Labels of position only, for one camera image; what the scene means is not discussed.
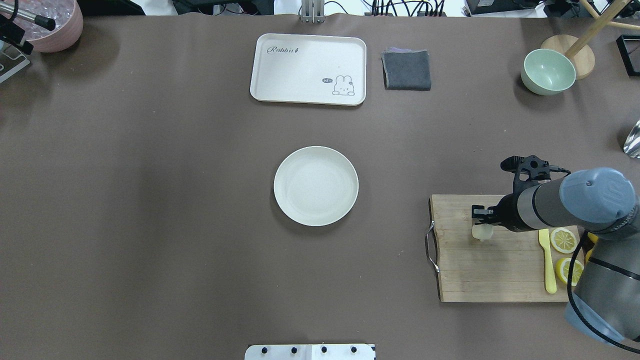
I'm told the mirror tray with glasses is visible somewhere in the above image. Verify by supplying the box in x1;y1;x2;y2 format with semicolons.
615;34;640;76

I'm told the white mounting plate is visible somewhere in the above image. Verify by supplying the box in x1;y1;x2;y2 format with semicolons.
244;343;377;360

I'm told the mint green bowl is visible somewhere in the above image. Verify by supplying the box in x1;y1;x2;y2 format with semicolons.
520;48;578;96

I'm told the wooden cup tree stand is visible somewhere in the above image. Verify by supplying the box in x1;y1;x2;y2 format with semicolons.
541;0;639;80

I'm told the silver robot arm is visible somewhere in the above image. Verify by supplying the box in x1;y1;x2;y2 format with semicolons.
471;167;640;346

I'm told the cream round plate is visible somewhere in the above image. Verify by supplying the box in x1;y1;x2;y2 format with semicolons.
272;145;360;227

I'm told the grey folded cloth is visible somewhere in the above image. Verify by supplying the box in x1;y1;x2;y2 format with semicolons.
381;47;432;91

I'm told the lemon half slice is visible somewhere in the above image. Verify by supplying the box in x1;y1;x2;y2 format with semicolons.
554;257;585;287
550;227;579;255

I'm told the yellow plastic knife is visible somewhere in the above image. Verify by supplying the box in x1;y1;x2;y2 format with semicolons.
538;228;558;294

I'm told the cream rabbit tray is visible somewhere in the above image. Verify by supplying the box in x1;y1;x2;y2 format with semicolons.
249;33;367;106

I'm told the white steamed bun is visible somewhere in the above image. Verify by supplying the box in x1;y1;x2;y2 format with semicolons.
471;224;494;242

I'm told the steel scoop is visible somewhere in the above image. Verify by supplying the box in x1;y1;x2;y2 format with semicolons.
622;120;640;159

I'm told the pink bowl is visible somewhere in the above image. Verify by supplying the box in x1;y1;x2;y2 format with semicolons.
1;0;83;54

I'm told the aluminium frame post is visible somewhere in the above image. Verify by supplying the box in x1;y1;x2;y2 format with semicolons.
299;0;326;24

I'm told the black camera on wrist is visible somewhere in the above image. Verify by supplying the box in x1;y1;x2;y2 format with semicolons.
499;155;572;184

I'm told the wooden cutting board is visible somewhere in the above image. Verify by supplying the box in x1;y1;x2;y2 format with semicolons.
429;194;569;303

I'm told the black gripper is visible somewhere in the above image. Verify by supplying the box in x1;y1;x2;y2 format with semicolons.
471;194;521;232

